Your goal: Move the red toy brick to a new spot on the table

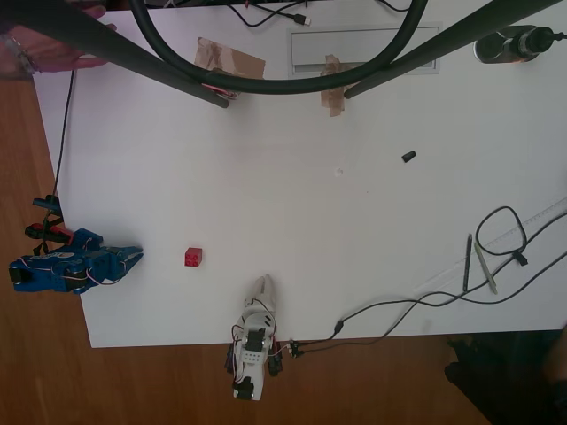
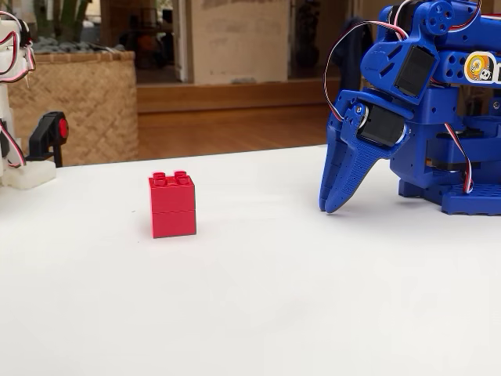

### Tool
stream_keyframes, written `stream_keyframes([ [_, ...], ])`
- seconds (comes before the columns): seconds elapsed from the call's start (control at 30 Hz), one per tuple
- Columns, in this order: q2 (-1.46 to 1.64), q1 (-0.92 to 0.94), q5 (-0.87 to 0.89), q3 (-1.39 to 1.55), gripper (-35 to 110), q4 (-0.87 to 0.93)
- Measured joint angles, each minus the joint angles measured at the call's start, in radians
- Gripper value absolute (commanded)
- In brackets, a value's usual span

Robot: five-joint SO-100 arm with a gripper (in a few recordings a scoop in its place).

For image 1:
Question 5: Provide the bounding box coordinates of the black round device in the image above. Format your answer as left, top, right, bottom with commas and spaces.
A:
471, 25, 567, 66

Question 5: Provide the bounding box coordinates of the thin black cable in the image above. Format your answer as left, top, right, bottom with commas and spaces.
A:
51, 69, 77, 200

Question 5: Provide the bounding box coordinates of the blue table clamp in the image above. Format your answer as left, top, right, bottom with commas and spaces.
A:
32, 194, 61, 212

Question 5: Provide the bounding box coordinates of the dark bag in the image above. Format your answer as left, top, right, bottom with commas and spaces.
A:
444, 325, 567, 425

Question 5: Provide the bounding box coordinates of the small brown tape patch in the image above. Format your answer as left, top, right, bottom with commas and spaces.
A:
319, 53, 355, 118

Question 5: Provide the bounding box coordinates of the black tripod leg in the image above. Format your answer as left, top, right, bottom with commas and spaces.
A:
0, 0, 230, 110
343, 0, 564, 100

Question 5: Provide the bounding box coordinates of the large brown tape patch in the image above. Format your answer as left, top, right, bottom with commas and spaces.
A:
193, 36, 267, 81

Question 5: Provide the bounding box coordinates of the transparent ruler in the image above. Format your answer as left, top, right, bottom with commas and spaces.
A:
414, 197, 567, 295

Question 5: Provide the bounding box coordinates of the person's hand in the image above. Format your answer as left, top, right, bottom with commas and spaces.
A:
0, 4, 119, 81

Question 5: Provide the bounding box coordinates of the black looped cable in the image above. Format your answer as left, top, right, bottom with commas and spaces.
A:
376, 205, 567, 342

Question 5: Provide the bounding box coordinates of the black pen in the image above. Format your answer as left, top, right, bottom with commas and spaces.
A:
462, 234, 472, 292

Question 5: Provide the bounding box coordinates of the black curved hoop tube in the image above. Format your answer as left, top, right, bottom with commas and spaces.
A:
128, 0, 430, 95

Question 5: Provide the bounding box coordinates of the red and black clamp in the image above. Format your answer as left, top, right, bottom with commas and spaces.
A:
24, 223, 73, 245

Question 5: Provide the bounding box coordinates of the green pen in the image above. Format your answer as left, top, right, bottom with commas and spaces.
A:
472, 241, 499, 295

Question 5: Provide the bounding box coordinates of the black usb cable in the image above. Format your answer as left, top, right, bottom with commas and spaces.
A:
216, 0, 313, 29

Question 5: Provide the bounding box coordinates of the black cable with inline plug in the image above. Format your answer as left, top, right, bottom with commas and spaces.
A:
287, 252, 567, 359

